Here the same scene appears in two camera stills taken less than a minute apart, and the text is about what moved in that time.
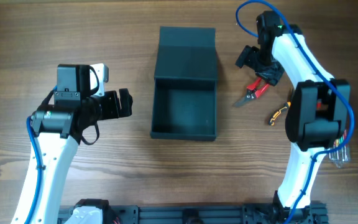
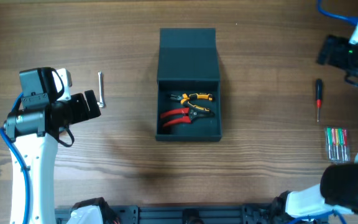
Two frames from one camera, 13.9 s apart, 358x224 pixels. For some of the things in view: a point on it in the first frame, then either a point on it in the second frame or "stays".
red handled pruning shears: (252, 93) -> (189, 116)
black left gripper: (112, 104) -> (74, 109)
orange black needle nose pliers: (286, 105) -> (185, 98)
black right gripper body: (260, 65) -> (327, 50)
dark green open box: (183, 104) stays
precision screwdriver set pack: (340, 156) stays
